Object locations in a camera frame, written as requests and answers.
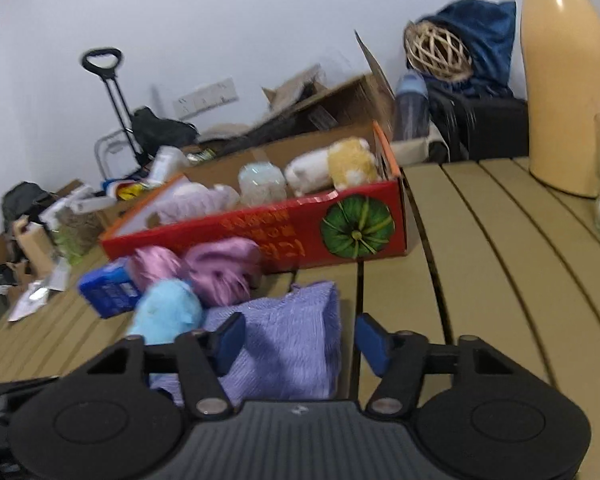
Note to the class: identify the blue tissue pack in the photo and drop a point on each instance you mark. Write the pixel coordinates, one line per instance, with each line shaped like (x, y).
(107, 290)

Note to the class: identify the white plush toy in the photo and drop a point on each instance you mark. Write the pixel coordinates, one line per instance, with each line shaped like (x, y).
(307, 170)

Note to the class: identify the white plastic bottle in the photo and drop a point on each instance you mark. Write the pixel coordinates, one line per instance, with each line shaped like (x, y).
(167, 162)

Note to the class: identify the yellow plush toy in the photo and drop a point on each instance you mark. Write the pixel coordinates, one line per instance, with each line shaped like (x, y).
(352, 162)

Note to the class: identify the black suitcase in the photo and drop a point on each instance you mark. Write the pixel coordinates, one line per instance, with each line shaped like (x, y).
(490, 127)

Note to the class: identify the open brown cardboard box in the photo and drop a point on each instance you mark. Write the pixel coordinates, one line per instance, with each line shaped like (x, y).
(340, 105)

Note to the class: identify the woven rattan ball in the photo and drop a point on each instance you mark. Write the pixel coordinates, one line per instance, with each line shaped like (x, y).
(437, 50)

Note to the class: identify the white paper sheet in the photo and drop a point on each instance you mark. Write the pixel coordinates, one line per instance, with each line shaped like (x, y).
(27, 306)

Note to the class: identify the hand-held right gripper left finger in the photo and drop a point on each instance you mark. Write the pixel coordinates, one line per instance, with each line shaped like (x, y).
(230, 342)

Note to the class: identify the purple knitted cloth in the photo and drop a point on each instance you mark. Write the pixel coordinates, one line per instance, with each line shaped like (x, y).
(290, 345)

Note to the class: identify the blue water bottle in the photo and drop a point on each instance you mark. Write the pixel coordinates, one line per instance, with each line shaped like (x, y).
(411, 110)

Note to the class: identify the black trolley bag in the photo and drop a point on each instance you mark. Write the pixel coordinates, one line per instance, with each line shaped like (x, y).
(160, 127)

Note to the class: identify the yellow thermos jug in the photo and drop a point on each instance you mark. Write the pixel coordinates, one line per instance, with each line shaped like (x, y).
(565, 85)

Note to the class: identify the white wall outlet strip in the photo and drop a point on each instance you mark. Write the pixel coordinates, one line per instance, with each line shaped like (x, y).
(205, 96)

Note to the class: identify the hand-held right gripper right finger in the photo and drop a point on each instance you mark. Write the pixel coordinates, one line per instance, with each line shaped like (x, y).
(372, 342)

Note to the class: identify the small brown cardboard box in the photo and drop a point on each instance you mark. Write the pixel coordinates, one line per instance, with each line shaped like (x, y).
(112, 217)

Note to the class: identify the dark blue fabric bag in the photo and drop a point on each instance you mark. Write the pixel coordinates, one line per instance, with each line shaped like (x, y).
(485, 40)

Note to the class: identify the light blue plush toy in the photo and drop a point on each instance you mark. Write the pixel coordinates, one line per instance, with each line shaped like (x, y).
(165, 310)

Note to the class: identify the black backpack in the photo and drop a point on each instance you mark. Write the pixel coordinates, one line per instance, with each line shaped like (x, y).
(25, 197)

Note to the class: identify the clear mesh ball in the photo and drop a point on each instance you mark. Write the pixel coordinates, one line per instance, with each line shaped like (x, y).
(262, 182)

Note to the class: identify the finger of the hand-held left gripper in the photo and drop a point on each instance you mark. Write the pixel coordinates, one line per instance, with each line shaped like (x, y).
(15, 386)

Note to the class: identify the red cardboard box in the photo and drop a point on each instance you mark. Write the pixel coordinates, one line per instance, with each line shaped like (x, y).
(280, 230)

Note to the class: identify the white folding chair frame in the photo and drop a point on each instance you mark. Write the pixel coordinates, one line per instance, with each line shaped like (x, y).
(99, 152)

